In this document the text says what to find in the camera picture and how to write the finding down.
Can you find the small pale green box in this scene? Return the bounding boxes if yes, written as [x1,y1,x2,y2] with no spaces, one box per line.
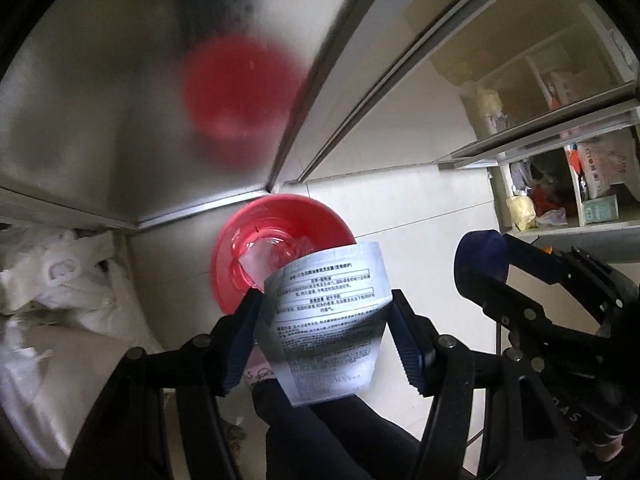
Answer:
[582,195,620,225]

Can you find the yellow plastic bag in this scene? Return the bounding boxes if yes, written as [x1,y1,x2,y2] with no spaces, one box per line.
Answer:
[506,195,537,232]

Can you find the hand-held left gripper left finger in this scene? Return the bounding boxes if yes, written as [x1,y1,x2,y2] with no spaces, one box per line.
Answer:
[65,287,266,480]

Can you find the pink slipper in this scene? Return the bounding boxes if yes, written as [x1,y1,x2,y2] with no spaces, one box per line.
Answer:
[245,347,276,386]

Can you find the white printed sack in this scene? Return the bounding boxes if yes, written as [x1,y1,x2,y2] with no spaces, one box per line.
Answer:
[570,130,636,200]

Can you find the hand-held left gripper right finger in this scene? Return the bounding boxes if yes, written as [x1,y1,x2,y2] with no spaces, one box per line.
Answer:
[387,287,586,480]

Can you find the person's dark trousers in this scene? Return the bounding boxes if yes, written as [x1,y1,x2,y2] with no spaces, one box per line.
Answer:
[252,377,431,480]

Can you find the white printed sachet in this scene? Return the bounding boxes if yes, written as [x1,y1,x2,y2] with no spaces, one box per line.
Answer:
[263,241,392,407]

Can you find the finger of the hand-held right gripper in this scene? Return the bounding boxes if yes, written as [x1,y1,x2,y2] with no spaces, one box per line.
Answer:
[454,229,576,286]
[454,260,551,333]

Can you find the white plastic bag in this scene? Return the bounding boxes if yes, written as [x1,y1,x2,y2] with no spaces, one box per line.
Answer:
[0,310,166,466]
[0,225,131,331]

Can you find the steel cabinet door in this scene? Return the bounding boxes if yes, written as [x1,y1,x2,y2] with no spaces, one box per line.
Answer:
[0,0,391,231]

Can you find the red plastic bag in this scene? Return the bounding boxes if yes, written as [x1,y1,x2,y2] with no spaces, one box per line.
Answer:
[530,185,566,216]

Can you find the person's right forearm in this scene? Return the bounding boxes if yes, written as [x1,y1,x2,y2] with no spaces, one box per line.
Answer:
[587,422,632,463]

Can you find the white cabinet shelf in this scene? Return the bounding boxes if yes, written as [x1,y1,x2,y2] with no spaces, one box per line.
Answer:
[487,125,640,261]

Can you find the clear plastic wrapper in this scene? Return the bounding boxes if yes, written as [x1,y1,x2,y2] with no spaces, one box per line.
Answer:
[239,237,318,286]

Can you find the red plastic basin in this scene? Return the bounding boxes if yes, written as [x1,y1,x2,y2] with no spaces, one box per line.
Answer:
[210,192,357,321]

